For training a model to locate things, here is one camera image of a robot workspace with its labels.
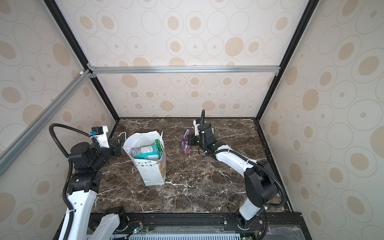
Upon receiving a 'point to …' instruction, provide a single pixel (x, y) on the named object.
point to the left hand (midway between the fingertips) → (126, 135)
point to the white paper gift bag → (153, 172)
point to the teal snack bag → (149, 152)
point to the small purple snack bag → (184, 141)
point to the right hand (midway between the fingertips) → (187, 135)
